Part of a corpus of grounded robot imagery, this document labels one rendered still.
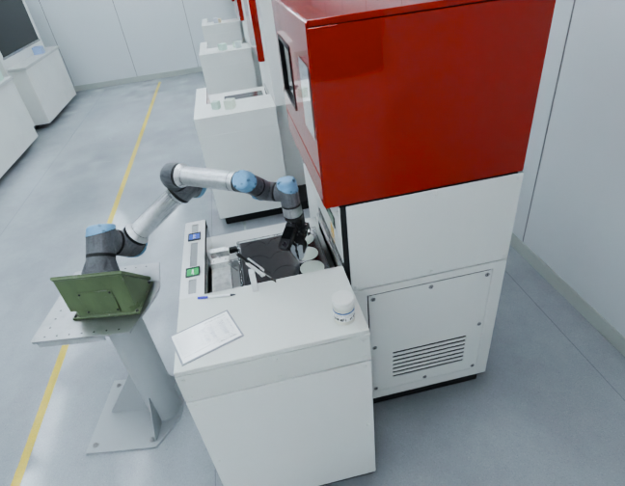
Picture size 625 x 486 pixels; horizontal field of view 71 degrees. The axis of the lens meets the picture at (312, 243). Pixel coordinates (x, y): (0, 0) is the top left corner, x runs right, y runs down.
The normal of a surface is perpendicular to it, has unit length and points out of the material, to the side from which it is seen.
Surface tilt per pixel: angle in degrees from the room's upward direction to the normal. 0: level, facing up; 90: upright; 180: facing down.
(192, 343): 0
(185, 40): 90
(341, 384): 90
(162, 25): 90
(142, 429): 0
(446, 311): 90
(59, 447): 0
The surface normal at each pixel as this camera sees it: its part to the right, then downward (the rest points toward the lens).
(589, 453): -0.11, -0.81
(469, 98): 0.20, 0.55
